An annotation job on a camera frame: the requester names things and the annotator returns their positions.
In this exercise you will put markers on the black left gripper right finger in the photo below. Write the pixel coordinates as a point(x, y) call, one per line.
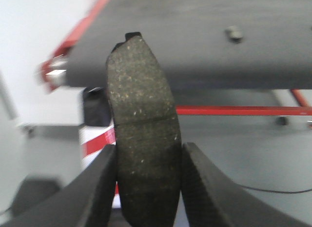
point(212, 199)

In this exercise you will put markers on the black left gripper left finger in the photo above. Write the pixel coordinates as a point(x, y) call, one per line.
point(85, 202)

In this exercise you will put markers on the grey brake pad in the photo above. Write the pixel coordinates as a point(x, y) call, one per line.
point(147, 132)
point(234, 34)

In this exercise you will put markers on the dark conveyor belt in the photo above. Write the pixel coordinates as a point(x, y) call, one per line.
point(189, 41)

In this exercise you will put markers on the red white traffic cone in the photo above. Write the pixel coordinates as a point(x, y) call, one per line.
point(96, 133)

